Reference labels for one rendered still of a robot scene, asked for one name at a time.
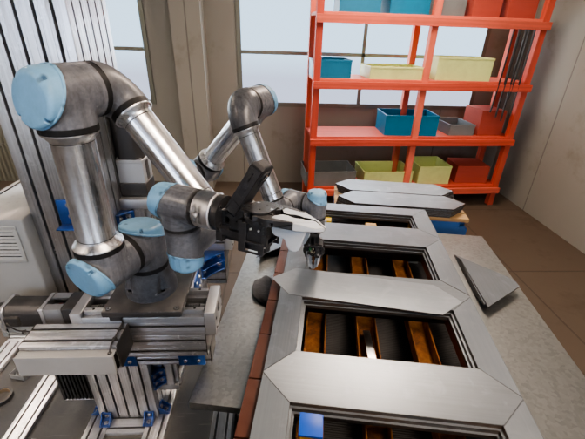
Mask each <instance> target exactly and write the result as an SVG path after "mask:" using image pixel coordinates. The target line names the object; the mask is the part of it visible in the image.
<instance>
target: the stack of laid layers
mask: <svg viewBox="0 0 585 439"><path fill-rule="evenodd" d="M326 217H330V218H343V219H356V220H379V221H392V222H405V223H409V225H410V227H411V228H415V229H418V227H417V226H416V224H415V221H414V218H413V216H410V215H398V214H384V213H360V212H347V211H334V210H326ZM323 244H325V248H337V249H348V250H360V251H371V252H382V253H404V254H416V255H422V257H423V260H424V261H425V264H426V266H427V270H428V272H429V274H430V277H431V280H423V279H413V278H402V277H391V276H380V275H370V274H353V275H360V276H367V277H374V278H382V279H389V280H403V281H410V282H417V283H424V284H432V285H435V286H437V287H439V288H440V289H442V290H444V291H445V292H447V293H449V294H451V295H452V296H453V297H455V298H456V299H458V300H460V301H462V303H463V302H464V301H466V300H467V299H468V298H469V297H470V296H469V295H467V294H464V293H463V292H462V291H460V290H458V289H456V288H454V287H452V286H450V285H448V284H447V283H445V282H443V281H441V280H440V278H439V276H438V274H437V272H436V270H435V268H434V264H433V262H432V260H431V258H430V256H429V253H428V251H427V248H426V247H414V246H402V245H390V244H379V243H366V242H355V241H344V240H324V242H323ZM340 274H350V273H340ZM301 297H302V303H301V311H300V318H299V333H298V340H297V348H296V350H295V351H301V344H302V335H303V327H304V318H305V310H306V307H309V308H319V309H329V310H339V311H348V312H358V313H368V314H387V315H397V316H406V317H416V318H426V319H436V320H445V321H448V322H449V325H450V327H451V329H452V331H453V334H454V338H455V339H456V342H457V344H458V347H459V349H460V351H461V355H462V357H463V360H464V362H465V364H466V366H467V368H478V367H477V364H476V362H475V360H474V357H473V355H472V352H471V350H470V348H469V346H468V344H467V341H466V338H465V336H464V334H463V332H462V330H461V326H460V324H459V322H458V321H457V318H456V316H455V314H454V310H455V309H456V308H457V307H458V306H459V305H458V306H457V307H455V308H453V309H451V310H450V311H448V312H447V313H445V314H443V315H441V314H429V313H422V312H415V311H408V310H402V309H395V308H389V307H376V306H369V305H363V304H356V303H350V302H343V301H330V300H324V299H318V298H312V297H305V296H301ZM462 303H461V304H462ZM300 412H304V413H312V414H320V415H323V416H324V418H323V420H326V421H334V422H349V423H357V424H364V425H372V426H380V427H388V428H396V429H411V430H418V431H426V432H434V433H442V434H449V435H458V436H472V437H479V438H487V439H508V435H507V433H506V430H505V429H504V426H505V425H504V426H501V425H493V424H486V423H478V422H463V421H455V420H447V419H438V418H430V417H422V416H414V415H399V414H391V413H383V412H375V411H367V410H358V409H343V408H335V407H327V406H320V405H312V404H304V403H296V402H290V408H289V416H288V423H287V431H286V439H292V438H293V422H294V417H299V415H300Z"/></svg>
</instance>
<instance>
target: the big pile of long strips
mask: <svg viewBox="0 0 585 439"><path fill-rule="evenodd" d="M335 185H336V187H337V189H338V190H337V191H338V192H340V193H342V194H341V195H339V196H338V198H337V201H336V203H335V204H344V205H356V206H382V207H395V208H408V209H420V210H426V212H427V215H428V217H440V218H450V217H452V216H454V215H455V214H457V213H460V212H461V210H462V209H463V207H464V206H465V205H466V204H465V203H462V202H460V201H457V200H454V192H453V191H451V190H448V189H446V188H444V187H441V186H437V185H430V184H416V183H402V182H389V181H375V180H361V179H347V180H344V181H340V182H338V183H335Z"/></svg>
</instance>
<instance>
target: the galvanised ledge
mask: <svg viewBox="0 0 585 439"><path fill-rule="evenodd" d="M279 251H280V248H279V249H277V250H274V251H272V252H270V253H267V254H264V256H263V257H261V256H259V257H257V255H254V254H251V253H247V255H246V257H245V260H244V263H243V265H242V267H241V269H240V272H239V276H238V278H237V280H236V283H235V285H234V288H233V290H232V294H231V296H230V299H229V301H228V303H227V305H226V308H225V311H224V314H223V316H222V319H221V321H220V323H219V327H218V331H217V334H215V341H216V346H215V351H214V356H213V360H212V363H210V364H205V365H203V367H202V369H201V372H200V375H199V377H198V380H197V383H196V385H195V388H194V390H193V392H192V396H191V399H190V401H189V406H190V409H203V410H210V411H218V412H226V413H233V414H239V413H240V410H241V406H242V402H243V399H244V395H245V389H246V385H247V382H248V379H249V374H250V370H251V366H252V360H253V356H254V353H255V349H256V346H257V342H258V338H259V332H260V329H261V325H262V321H263V317H264V313H265V310H266V303H262V302H260V301H259V300H257V299H256V298H255V297H254V295H253V291H252V286H253V282H254V281H255V280H256V279H259V278H262V277H263V276H264V275H268V276H269V277H271V278H272V277H273V276H274V272H275V268H276V264H277V260H278V257H279ZM256 257H257V258H256Z"/></svg>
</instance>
